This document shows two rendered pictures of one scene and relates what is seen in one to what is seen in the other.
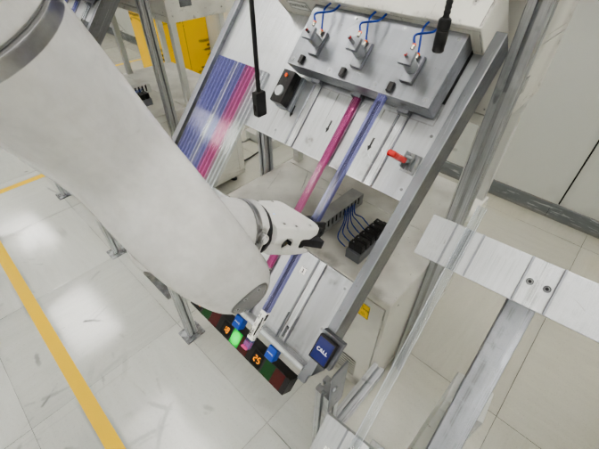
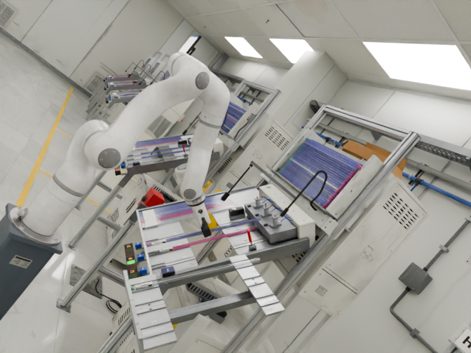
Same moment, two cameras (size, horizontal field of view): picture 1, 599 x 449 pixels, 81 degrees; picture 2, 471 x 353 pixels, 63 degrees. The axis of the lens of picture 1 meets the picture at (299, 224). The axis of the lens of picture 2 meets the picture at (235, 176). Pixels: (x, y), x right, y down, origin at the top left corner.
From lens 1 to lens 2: 1.24 m
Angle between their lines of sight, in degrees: 43
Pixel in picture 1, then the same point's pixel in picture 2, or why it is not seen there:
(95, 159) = (203, 142)
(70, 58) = (215, 132)
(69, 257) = not seen: hidden behind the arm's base
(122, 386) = not seen: hidden behind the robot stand
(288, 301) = (167, 260)
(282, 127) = (223, 221)
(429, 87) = (275, 230)
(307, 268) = (186, 256)
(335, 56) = (259, 211)
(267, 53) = (241, 203)
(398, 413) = not seen: outside the picture
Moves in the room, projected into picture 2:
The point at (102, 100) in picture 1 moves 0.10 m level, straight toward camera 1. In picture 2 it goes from (212, 138) to (214, 140)
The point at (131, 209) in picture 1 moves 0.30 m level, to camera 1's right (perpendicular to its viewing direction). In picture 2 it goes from (197, 153) to (254, 204)
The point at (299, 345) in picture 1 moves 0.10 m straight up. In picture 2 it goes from (157, 273) to (172, 255)
